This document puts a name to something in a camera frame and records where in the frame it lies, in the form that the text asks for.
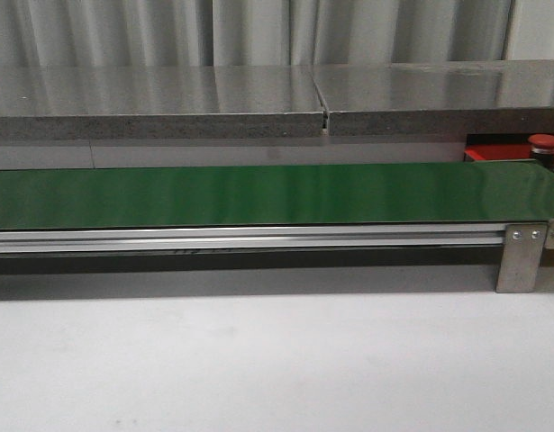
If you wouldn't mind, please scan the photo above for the left grey stone slab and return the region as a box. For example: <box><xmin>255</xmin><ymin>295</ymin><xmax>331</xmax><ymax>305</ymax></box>
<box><xmin>0</xmin><ymin>66</ymin><xmax>324</xmax><ymax>140</ymax></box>

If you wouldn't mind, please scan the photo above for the grey stone slab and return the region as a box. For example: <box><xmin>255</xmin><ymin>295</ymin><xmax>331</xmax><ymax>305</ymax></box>
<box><xmin>312</xmin><ymin>60</ymin><xmax>554</xmax><ymax>136</ymax></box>
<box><xmin>0</xmin><ymin>66</ymin><xmax>324</xmax><ymax>140</ymax></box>

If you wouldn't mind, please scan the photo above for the red plastic tray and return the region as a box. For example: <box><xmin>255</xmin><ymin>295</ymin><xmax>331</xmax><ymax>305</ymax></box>
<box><xmin>464</xmin><ymin>144</ymin><xmax>554</xmax><ymax>171</ymax></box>

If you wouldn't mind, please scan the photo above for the green conveyor belt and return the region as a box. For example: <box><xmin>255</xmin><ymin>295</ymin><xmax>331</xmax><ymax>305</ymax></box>
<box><xmin>0</xmin><ymin>162</ymin><xmax>554</xmax><ymax>230</ymax></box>

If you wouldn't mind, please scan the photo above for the right grey stone slab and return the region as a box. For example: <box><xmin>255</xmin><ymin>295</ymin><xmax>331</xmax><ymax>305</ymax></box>
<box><xmin>312</xmin><ymin>60</ymin><xmax>554</xmax><ymax>136</ymax></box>

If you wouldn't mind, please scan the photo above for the grey pleated curtain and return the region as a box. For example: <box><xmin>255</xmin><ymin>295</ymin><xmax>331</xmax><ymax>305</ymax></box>
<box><xmin>0</xmin><ymin>1</ymin><xmax>513</xmax><ymax>67</ymax></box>

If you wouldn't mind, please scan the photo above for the aluminium conveyor side rail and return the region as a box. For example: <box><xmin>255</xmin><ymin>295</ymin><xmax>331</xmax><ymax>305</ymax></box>
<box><xmin>0</xmin><ymin>223</ymin><xmax>506</xmax><ymax>255</ymax></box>

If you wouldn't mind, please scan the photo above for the steel conveyor support bracket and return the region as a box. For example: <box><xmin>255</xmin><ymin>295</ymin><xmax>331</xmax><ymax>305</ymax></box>
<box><xmin>495</xmin><ymin>223</ymin><xmax>548</xmax><ymax>293</ymax></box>

